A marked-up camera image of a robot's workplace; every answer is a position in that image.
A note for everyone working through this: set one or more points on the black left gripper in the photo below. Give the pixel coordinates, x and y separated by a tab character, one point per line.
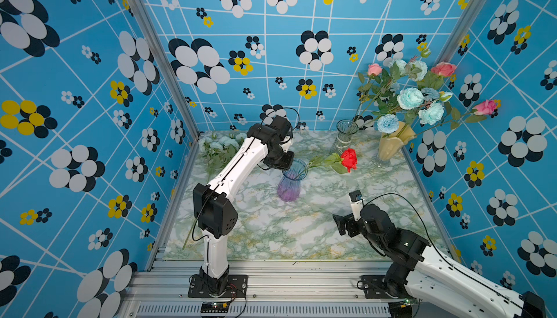
286	164

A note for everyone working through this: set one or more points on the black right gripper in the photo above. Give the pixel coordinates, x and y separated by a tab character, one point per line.
339	221

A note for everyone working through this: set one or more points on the blue purple ribbed glass vase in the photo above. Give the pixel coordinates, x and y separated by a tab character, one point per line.
289	188

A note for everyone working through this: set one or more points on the teal flower branch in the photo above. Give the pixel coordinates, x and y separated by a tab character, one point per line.
240	137
228	146
213	151

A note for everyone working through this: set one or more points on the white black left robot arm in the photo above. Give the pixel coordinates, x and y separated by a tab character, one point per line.
214	211

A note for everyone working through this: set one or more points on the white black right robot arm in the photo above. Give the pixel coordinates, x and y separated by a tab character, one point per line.
423	272

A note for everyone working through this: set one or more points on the clear glass vase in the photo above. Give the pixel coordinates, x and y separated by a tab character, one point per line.
346	129

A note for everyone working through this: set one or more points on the yellow ceramic vase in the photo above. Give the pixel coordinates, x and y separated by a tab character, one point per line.
391	144

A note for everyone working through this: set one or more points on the red rose stem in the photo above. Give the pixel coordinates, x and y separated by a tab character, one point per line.
343	163

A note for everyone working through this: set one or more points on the right circuit board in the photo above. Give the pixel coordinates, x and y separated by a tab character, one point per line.
401	309

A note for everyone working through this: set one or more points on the circuit board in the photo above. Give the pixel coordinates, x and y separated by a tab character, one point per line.
401	309
215	308

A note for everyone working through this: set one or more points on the mixed flower bouquet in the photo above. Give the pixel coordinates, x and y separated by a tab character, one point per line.
394	97

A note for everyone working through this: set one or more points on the left circuit board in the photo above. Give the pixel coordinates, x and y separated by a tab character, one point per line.
215	308

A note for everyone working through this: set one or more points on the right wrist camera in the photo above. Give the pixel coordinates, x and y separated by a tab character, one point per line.
356	202

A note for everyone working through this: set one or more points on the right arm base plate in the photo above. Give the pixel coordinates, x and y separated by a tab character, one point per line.
378	287

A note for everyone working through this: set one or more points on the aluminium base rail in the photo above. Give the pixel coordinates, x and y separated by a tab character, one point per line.
275	289

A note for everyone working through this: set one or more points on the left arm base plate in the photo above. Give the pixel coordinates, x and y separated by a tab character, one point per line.
204	287

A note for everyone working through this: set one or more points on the left aluminium corner post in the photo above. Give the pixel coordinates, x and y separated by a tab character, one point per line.
148	29

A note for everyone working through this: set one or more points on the aluminium corner post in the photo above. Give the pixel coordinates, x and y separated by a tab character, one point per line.
461	28
148	29

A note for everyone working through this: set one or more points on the right aluminium corner post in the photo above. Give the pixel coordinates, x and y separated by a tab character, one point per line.
461	28

